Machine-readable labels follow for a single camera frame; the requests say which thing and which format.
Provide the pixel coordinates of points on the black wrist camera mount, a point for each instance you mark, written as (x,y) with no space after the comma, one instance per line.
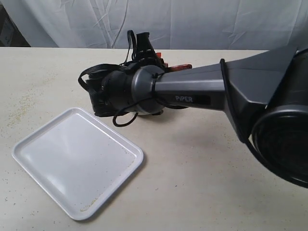
(144,48)

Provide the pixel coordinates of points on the dark red wooden spoon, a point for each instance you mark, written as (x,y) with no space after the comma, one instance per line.
(178,68)

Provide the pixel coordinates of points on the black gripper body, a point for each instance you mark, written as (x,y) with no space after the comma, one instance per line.
(100,104)

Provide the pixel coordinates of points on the white backdrop cloth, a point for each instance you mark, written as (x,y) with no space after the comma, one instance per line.
(172,24)

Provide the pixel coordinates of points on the white rectangular plastic tray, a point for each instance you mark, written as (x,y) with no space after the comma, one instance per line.
(78,161)

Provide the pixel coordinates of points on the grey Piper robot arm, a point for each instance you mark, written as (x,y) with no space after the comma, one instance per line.
(265,98)

